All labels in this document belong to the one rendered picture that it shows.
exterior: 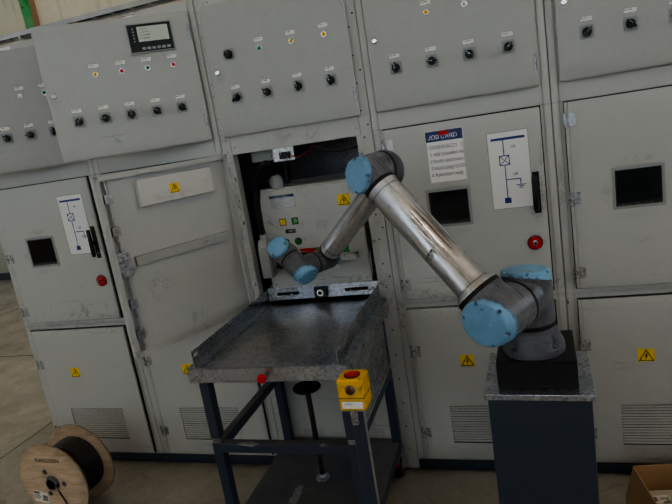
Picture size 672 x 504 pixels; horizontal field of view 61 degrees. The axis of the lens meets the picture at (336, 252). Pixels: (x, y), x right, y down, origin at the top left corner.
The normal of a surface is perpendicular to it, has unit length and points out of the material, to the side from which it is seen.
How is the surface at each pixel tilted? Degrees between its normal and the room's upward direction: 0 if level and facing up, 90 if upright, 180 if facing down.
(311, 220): 90
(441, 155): 90
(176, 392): 90
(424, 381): 90
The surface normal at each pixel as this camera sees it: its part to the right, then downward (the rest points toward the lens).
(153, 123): 0.25, 0.17
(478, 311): -0.64, 0.35
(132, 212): 0.71, 0.04
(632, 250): -0.27, 0.25
